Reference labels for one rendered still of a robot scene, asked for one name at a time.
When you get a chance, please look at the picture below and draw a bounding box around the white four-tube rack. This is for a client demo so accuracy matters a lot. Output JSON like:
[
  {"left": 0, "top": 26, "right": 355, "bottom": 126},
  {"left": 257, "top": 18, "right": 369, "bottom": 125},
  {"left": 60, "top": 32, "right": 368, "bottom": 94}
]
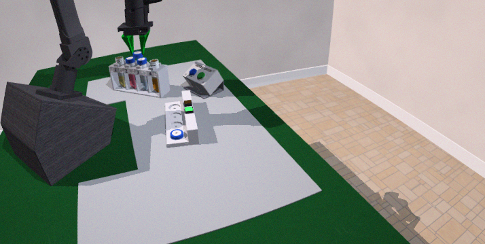
[{"left": 109, "top": 60, "right": 170, "bottom": 98}]

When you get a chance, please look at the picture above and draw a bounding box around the blue screw cap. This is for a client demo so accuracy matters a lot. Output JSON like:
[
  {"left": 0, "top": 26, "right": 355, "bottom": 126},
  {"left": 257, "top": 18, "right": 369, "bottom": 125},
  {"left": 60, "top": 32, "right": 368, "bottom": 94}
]
[
  {"left": 170, "top": 129, "right": 183, "bottom": 140},
  {"left": 132, "top": 51, "right": 143, "bottom": 58},
  {"left": 125, "top": 56, "right": 135, "bottom": 64},
  {"left": 137, "top": 57, "right": 147, "bottom": 65}
]

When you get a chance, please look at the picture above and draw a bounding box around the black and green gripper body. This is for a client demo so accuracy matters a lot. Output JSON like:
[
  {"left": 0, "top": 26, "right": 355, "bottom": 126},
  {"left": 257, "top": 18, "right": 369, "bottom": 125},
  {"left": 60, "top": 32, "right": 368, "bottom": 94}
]
[{"left": 118, "top": 7, "right": 153, "bottom": 36}]

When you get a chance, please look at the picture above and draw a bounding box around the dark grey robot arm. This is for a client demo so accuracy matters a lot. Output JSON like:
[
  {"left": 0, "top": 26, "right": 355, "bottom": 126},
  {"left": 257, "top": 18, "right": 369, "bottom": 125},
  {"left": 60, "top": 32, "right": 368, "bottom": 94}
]
[{"left": 35, "top": 0, "right": 162, "bottom": 100}]

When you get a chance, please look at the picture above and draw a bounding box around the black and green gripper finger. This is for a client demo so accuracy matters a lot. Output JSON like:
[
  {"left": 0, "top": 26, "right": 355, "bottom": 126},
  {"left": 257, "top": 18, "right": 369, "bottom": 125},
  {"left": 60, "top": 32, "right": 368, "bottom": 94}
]
[
  {"left": 139, "top": 30, "right": 150, "bottom": 54},
  {"left": 122, "top": 34, "right": 134, "bottom": 54}
]

